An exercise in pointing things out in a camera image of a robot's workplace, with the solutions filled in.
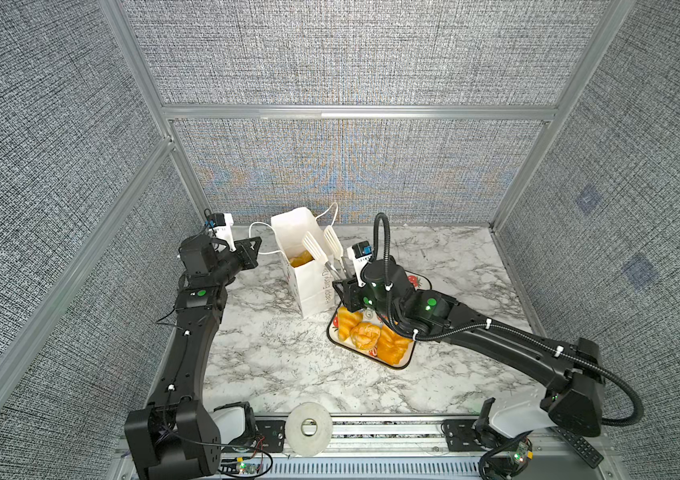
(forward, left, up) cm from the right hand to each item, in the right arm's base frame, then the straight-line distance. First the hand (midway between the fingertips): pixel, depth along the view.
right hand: (339, 279), depth 72 cm
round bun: (-4, -7, -22) cm, 23 cm away
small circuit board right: (-32, -42, -25) cm, 58 cm away
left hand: (+10, +20, +4) cm, 23 cm away
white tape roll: (-31, +9, -26) cm, 41 cm away
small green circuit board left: (-35, +22, -26) cm, 49 cm away
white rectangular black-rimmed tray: (+18, -27, -26) cm, 42 cm away
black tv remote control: (-31, -57, -26) cm, 69 cm away
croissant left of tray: (+1, -2, -22) cm, 22 cm away
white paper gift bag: (+3, +7, -7) cm, 10 cm away
